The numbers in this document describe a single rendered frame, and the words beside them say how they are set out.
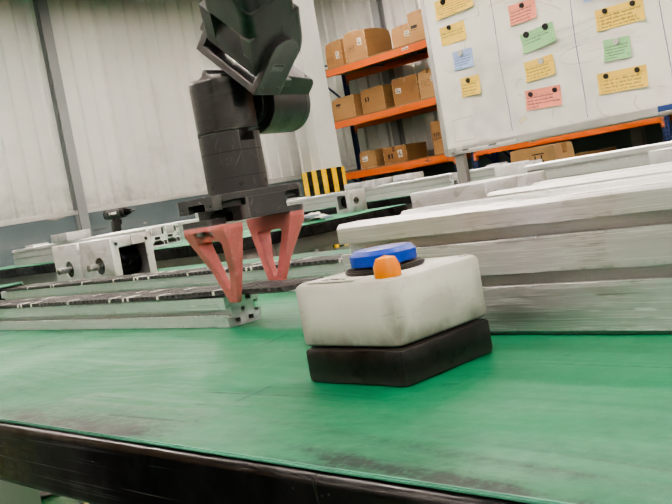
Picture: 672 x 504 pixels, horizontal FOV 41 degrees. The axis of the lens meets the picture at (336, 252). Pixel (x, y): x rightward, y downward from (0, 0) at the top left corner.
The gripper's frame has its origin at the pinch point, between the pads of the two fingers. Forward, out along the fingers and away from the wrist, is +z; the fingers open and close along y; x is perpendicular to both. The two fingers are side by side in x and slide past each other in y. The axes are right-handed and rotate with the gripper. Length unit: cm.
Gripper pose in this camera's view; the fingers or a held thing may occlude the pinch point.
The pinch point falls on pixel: (256, 288)
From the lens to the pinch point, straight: 84.4
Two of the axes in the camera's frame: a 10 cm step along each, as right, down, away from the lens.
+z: 1.7, 9.8, 0.7
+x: -6.8, 0.7, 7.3
